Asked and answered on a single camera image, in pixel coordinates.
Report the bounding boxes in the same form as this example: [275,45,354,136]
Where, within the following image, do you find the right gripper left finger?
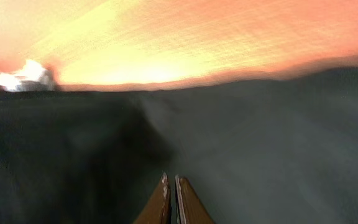
[133,172,172,224]

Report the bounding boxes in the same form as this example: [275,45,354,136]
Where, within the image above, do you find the folded light blue jeans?
[0,60,57,92]

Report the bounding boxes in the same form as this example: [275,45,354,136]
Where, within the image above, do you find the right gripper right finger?
[175,175,215,224]

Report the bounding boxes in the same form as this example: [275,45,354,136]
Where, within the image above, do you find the black shorts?
[0,67,358,223]

